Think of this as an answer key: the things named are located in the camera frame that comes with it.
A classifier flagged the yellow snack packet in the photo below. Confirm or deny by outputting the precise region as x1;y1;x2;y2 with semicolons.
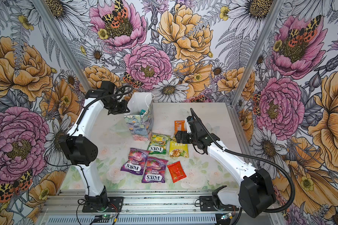
169;138;189;158

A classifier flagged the floral paper gift bag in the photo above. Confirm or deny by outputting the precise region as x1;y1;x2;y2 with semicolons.
124;92;154;141

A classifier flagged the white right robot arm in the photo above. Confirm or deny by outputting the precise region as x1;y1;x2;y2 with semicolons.
175;115;276;218

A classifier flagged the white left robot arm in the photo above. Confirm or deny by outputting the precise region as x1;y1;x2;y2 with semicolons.
59;81;133;197

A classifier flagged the green Fox's candy bag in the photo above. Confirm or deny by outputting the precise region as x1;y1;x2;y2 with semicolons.
147;133;170;155

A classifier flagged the purple Fox's bag right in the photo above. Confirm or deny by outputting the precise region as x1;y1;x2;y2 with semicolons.
142;157;168;183

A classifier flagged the purple fox's bag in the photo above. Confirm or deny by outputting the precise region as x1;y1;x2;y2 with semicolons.
121;148;150;175
142;157;168;183

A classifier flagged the purple Fox's bag left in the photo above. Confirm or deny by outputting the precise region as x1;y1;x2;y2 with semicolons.
121;148;150;175

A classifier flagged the orange snack packet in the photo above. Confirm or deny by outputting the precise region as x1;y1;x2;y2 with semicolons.
174;120;186;135

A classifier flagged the red sauce sachet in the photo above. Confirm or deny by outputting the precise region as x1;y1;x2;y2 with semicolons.
167;161;186;183

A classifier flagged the green circuit board right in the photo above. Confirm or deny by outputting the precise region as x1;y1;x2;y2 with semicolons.
217;212;233;220

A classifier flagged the green circuit board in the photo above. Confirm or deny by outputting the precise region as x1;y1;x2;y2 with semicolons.
96;214;119;223
217;212;233;220

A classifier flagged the green circuit board left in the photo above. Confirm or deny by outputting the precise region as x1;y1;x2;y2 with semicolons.
96;214;119;223

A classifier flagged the black corrugated cable conduit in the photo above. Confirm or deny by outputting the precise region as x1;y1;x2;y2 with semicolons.
190;107;296;213

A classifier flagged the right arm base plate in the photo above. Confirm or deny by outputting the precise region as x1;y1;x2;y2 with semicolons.
199;196;239;212

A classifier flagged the left aluminium corner post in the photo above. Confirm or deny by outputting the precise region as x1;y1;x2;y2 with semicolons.
33;1;91;91

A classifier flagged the aluminium corner post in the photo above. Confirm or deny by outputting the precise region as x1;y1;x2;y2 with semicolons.
228;0;285;108
33;1;91;91

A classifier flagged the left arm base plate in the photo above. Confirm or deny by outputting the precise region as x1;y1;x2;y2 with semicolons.
82;197;124;213

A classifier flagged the aluminium rail frame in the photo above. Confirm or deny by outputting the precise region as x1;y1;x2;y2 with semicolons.
36;190;284;225

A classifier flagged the right aluminium corner post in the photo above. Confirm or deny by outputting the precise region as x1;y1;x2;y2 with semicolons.
228;0;285;108

